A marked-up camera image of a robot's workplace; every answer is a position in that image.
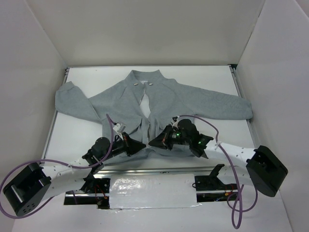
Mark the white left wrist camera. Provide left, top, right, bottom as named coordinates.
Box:
left=113, top=123, right=126, bottom=137

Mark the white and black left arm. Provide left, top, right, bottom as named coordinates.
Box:
left=2, top=133, right=146, bottom=219

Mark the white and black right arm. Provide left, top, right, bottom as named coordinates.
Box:
left=149, top=119, right=288, bottom=197

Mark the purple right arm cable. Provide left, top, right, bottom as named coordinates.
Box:
left=178, top=115, right=257, bottom=229

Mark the white taped cover plate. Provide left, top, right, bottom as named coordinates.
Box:
left=109, top=174, right=197, bottom=209

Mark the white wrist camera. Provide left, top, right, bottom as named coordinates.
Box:
left=171, top=116, right=181, bottom=129
left=113, top=123, right=126, bottom=137

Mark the grey zip-up jacket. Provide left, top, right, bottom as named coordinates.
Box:
left=55, top=70, right=253, bottom=144

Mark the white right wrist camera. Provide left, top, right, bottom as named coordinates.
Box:
left=171, top=116, right=181, bottom=129

